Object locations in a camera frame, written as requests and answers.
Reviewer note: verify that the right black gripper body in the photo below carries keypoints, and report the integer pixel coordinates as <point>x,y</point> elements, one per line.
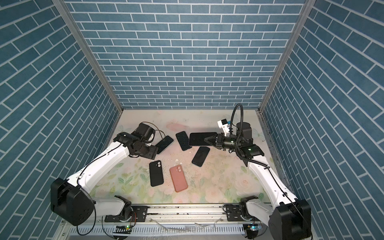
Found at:
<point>228,143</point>

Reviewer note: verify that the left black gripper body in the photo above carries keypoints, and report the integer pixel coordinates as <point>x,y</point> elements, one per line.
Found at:
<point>148,151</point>

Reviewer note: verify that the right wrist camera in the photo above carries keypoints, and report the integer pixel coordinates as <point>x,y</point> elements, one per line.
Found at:
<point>224,125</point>

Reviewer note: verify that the black phone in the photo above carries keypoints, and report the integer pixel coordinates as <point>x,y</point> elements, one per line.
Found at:
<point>198,139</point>
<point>200,156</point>

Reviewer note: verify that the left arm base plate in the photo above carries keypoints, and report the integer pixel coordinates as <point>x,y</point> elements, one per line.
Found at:
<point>137,214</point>

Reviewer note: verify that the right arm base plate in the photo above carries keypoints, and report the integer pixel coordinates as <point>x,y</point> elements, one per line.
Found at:
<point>235,214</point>

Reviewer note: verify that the aluminium front rail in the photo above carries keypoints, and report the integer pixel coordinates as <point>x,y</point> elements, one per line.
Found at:
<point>186,213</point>

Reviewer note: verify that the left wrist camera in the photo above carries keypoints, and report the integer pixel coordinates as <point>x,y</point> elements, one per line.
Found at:
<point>144,132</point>

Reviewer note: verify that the black phone case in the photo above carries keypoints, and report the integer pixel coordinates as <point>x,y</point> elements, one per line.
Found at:
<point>156,173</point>
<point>183,140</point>

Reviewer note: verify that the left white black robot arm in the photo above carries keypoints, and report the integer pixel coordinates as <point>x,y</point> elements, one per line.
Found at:
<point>71,197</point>

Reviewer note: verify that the white vented cable duct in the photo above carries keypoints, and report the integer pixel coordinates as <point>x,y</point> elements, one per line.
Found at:
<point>169,230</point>

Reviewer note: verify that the black phone screen up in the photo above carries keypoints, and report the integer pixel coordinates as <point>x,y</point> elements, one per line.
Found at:
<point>164,143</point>

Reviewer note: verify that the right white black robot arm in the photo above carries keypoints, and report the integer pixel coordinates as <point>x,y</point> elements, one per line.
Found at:
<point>278,193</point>

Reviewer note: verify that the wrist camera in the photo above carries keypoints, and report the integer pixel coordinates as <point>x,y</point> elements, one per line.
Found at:
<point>224,125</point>
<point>144,132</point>

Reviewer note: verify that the pink phone case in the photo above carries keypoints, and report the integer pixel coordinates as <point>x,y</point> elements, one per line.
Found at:
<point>178,178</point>

